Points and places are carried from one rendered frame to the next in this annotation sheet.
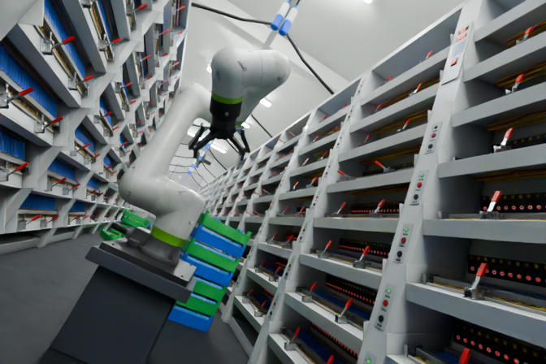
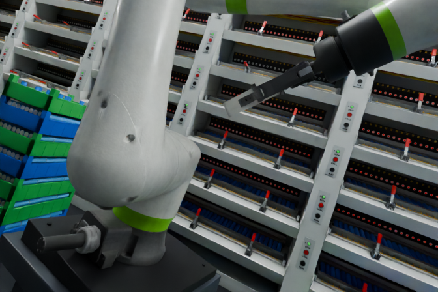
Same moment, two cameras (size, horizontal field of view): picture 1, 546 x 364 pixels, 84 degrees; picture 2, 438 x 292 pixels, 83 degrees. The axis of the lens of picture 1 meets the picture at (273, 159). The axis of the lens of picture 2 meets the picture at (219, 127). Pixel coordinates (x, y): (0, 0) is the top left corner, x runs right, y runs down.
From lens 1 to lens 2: 1.00 m
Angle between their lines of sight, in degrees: 58
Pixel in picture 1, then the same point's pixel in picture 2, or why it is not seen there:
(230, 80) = not seen: outside the picture
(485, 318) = (401, 222)
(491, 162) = (412, 118)
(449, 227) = (377, 159)
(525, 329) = (425, 230)
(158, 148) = (164, 73)
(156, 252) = (156, 251)
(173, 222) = (177, 200)
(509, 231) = (422, 173)
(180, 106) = not seen: outside the picture
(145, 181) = (161, 163)
